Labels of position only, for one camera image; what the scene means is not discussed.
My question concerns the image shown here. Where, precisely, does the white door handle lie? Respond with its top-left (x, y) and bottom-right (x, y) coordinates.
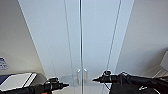
top-left (83, 68), bottom-right (89, 84)
top-left (76, 68), bottom-right (82, 84)

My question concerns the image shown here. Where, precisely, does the white wardrobe door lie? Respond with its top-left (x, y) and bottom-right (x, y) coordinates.
top-left (18, 0), bottom-right (82, 94)
top-left (79, 0), bottom-right (136, 94)

